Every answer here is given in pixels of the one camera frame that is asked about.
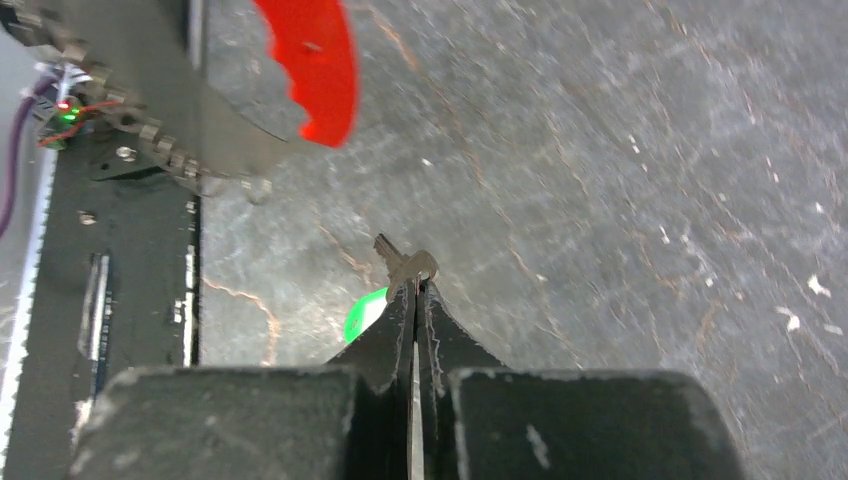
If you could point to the metal key holder red handle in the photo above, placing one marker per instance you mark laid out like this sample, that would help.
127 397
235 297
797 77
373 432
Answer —
140 78

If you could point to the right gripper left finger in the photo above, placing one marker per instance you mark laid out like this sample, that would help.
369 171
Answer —
345 419

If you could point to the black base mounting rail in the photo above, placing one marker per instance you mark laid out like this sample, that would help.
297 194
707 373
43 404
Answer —
115 288

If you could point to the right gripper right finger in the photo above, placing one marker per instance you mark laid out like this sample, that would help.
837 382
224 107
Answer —
483 420

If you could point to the key with green tag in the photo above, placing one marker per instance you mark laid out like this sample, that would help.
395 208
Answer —
400 267

